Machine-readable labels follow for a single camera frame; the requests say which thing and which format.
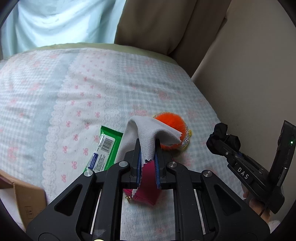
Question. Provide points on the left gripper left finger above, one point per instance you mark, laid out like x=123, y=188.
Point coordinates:
x=136, y=165

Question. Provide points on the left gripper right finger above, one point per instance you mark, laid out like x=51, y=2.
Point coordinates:
x=159, y=164

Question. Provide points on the magenta pouch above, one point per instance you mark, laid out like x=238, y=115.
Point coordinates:
x=147, y=192

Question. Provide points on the green wet wipes pack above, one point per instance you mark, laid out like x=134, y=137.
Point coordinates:
x=104, y=155

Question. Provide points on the grey cleaning cloth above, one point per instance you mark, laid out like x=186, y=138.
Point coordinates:
x=146, y=129

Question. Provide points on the orange pompom glitter scrubber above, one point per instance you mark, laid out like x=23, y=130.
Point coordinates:
x=176, y=122

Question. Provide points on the black scrunchie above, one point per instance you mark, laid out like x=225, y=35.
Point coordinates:
x=219, y=142

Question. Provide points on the person right hand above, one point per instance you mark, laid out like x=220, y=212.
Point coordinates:
x=260, y=210

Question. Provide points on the cardboard box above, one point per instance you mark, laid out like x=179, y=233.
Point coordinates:
x=22, y=200

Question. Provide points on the brown curtain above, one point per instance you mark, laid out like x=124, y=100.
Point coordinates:
x=181, y=30

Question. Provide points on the light blue sheet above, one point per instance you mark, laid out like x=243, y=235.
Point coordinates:
x=33, y=24

